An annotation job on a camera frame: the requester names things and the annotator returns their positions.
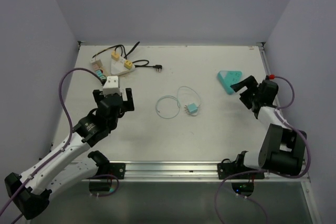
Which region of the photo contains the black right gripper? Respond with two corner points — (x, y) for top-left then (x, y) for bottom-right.
(230, 76), (260, 109)

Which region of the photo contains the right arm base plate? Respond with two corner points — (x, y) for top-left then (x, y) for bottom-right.
(217, 154), (265, 180)

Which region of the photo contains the teal power strip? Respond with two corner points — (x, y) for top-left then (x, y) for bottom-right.
(217, 70), (242, 95)

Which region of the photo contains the light blue usb charger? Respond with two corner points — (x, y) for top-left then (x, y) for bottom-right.
(184, 103), (198, 116)

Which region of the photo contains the teal cube charger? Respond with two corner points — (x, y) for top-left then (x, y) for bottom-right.
(96, 69), (103, 77)

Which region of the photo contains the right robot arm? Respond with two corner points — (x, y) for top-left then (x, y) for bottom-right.
(230, 75), (309, 178)

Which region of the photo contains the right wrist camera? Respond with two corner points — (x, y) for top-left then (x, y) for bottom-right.
(265, 74), (276, 80)

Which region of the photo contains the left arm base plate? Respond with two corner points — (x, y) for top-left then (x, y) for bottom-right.
(106, 163), (126, 179)

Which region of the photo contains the white triangular power strip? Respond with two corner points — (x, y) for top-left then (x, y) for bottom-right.
(110, 56), (135, 76)

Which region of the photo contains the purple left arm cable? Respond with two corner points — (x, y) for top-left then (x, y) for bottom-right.
(0, 68), (120, 224)

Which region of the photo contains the beige power strip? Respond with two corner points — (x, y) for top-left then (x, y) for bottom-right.
(90, 59), (108, 82)

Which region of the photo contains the aluminium front rail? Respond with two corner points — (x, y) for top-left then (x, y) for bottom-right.
(34, 158), (310, 182)

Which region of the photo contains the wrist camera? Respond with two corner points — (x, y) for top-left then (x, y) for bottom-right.
(265, 74), (276, 80)
(102, 76), (121, 96)

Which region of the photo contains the yellow cube charger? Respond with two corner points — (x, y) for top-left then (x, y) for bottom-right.
(124, 60), (133, 69)
(111, 51), (120, 61)

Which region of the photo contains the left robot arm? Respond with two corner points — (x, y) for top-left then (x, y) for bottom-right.
(4, 88), (134, 220)

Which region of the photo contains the yellow cube charger front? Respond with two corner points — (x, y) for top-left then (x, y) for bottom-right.
(124, 60), (133, 69)

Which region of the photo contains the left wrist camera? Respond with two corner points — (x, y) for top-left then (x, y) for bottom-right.
(102, 76), (121, 96)

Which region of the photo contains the light blue usb cable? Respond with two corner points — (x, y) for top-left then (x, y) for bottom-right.
(155, 86), (202, 119)

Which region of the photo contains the black power cable with plug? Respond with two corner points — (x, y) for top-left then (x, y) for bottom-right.
(115, 41), (164, 73)

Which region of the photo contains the pink cube charger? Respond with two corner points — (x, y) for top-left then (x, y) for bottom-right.
(92, 63), (99, 69)

